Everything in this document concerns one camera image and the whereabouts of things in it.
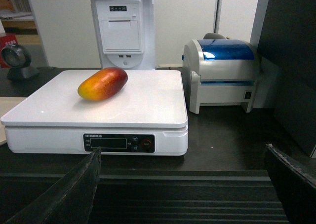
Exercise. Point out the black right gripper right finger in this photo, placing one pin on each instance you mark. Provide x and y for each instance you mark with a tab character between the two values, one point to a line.
295	185

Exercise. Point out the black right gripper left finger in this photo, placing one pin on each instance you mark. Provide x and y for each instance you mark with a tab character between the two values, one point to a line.
68	201

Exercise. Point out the dark red mango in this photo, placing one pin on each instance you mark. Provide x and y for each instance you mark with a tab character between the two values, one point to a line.
103	84

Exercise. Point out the black checkout counter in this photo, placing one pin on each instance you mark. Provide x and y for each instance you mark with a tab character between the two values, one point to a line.
220	180

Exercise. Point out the white checkout scale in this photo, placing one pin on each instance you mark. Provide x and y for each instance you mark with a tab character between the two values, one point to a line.
147	117

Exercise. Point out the beige plastic tray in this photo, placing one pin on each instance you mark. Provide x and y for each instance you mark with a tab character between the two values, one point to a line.
7	106

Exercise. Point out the white blue label printer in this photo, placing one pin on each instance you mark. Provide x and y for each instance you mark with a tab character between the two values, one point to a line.
219	72

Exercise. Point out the black barcode scanner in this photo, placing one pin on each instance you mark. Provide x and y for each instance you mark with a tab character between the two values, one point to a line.
19	62

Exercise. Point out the grey office chair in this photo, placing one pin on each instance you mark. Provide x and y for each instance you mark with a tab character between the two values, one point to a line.
214	36

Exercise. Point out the red fire extinguisher box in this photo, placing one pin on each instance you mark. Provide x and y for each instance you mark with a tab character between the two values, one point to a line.
6	39

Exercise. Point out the white POS terminal stand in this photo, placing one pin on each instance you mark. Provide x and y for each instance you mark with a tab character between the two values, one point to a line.
125	33

